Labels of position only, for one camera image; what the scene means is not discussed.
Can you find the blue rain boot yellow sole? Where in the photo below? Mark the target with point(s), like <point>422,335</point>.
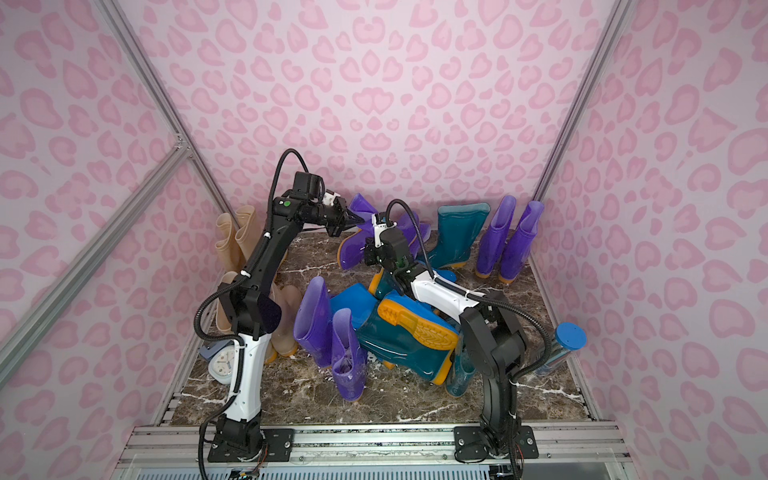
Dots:
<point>426,327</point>

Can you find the left aluminium frame strut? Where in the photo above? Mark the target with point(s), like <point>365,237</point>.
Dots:
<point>39,320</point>

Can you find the large teal boot yellow sole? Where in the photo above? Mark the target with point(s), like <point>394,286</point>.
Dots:
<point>396,345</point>

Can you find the aluminium front rail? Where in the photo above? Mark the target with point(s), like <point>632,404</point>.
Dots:
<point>544,450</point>

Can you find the teal rain boot upright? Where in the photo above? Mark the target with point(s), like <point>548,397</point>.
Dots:
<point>458,227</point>

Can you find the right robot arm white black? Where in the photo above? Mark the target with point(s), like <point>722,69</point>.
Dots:
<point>440,315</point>

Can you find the blue cap water bottle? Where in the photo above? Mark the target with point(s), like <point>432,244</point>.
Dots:
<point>568,338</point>

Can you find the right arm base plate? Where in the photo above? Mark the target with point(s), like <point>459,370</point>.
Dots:
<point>474,444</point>

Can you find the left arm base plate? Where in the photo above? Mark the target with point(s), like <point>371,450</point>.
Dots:
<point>255,445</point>

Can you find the teal boot behind blue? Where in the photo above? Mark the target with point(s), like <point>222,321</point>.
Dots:
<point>382,284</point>

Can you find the beige rain boot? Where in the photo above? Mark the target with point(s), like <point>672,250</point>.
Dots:
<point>282,342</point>
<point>226,246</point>
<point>248,235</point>
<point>222,322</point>

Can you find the purple rain boot front left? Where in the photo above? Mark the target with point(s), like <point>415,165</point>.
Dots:
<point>312,328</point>

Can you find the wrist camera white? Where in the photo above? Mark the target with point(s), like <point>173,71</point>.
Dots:
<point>381,223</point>
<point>330,199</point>

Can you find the purple rain boot front right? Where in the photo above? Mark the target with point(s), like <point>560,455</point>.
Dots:
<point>349,359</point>

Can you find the teal rain boot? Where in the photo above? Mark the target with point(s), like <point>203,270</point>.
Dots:
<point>460,375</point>
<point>458,227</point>

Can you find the large purple boot back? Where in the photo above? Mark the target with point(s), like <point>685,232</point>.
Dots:
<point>405,224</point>

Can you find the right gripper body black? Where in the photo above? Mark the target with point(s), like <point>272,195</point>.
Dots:
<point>372,249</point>

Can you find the right aluminium frame post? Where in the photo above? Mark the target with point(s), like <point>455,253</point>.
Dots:
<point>620,17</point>

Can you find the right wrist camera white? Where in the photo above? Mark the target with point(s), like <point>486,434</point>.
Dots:
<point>381,223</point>

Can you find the purple rain boot small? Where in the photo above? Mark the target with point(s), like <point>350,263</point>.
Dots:
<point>494,238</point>
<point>518,247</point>

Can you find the left back aluminium post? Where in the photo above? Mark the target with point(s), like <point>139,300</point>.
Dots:
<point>129,42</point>

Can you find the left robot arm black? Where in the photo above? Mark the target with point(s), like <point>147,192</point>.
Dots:
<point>254,317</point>

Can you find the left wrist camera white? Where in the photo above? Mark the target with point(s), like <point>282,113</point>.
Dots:
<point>330,199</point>

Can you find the small white alarm clock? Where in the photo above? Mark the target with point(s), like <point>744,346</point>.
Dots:
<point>221,364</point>

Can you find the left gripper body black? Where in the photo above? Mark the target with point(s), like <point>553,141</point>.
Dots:
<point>339,215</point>

